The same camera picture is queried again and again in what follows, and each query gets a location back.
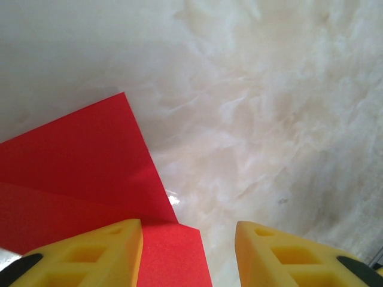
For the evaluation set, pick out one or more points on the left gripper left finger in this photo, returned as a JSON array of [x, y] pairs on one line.
[[89, 257]]

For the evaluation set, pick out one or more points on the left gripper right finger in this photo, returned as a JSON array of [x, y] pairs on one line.
[[284, 257]]

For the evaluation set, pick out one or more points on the red square paper sheet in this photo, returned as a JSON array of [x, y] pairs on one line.
[[74, 167]]

